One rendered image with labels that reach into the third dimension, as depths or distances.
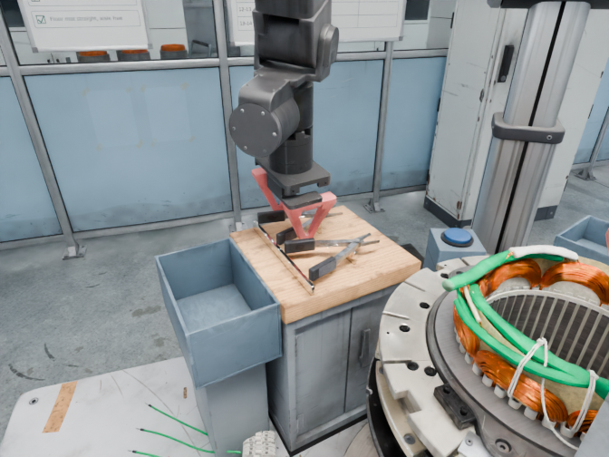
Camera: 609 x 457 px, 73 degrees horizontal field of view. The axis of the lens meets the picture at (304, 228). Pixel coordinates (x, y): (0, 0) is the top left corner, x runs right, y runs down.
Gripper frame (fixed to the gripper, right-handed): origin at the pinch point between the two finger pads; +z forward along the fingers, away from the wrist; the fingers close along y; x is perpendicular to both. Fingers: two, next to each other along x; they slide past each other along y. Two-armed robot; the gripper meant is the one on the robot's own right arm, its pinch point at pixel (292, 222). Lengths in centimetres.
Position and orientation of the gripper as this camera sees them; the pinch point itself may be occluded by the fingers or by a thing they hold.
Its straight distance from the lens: 59.0
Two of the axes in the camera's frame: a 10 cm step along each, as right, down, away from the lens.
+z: 0.0, 8.3, 5.6
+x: 8.8, -2.7, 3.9
